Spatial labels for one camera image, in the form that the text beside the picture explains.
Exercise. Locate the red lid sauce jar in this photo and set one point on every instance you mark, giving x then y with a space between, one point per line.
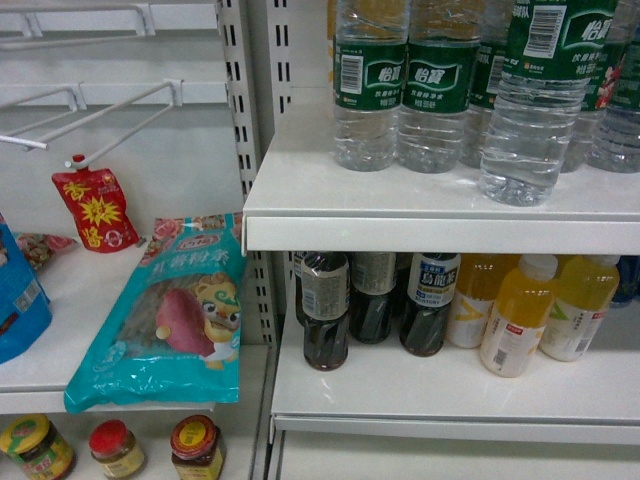
115 448

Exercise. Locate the white drinks shelf below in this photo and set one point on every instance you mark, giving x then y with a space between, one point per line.
383 390

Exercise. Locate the water bottle shelf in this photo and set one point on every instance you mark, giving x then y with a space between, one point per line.
370 47
488 67
442 44

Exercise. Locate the white water shelf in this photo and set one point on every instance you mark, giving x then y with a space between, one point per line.
302 199

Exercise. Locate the front yellow juice bottle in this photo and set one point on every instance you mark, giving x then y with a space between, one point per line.
519 315

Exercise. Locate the yellow lid sauce jar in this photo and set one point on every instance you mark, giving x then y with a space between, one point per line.
37 448

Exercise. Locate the yellow vitamin drink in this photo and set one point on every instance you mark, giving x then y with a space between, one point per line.
584 291
479 280

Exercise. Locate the front dark tea bottle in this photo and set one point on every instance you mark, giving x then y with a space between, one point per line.
325 281

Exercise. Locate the oolong tea bottle white label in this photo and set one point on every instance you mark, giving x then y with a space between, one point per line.
429 294

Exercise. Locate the white slotted shelf upright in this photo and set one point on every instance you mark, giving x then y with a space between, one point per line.
260 325

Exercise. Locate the red spicy sauce pouch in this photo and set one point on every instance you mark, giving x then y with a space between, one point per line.
98 206

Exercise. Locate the middle dark tea bottle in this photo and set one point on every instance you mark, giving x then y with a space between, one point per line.
373 279

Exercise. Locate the blue snack bag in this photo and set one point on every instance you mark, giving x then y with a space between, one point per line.
25 312

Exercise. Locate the small floral snack packet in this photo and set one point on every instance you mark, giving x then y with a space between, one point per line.
40 249

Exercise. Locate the teal sweet potato noodle bag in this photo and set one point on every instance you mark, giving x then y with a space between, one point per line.
174 333

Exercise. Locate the upper white wire hook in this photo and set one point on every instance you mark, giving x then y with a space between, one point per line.
73 23

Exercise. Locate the dark chili sauce jar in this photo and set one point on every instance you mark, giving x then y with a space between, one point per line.
197 449

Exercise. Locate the white wire display hook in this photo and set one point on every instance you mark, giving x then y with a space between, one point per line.
35 116

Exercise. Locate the blue bottle far right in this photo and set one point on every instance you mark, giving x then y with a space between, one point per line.
627 290

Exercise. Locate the white left side shelf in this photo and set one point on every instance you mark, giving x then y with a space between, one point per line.
82 287

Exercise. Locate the water bottle green label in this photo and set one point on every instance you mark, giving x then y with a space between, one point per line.
551 54

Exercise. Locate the dark tea bottle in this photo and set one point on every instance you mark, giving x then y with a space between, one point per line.
325 281
373 279

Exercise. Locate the right yellow vitamin drink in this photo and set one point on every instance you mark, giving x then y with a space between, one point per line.
584 291

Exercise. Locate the yellow vitamin drink left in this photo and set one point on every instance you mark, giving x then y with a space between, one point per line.
479 280

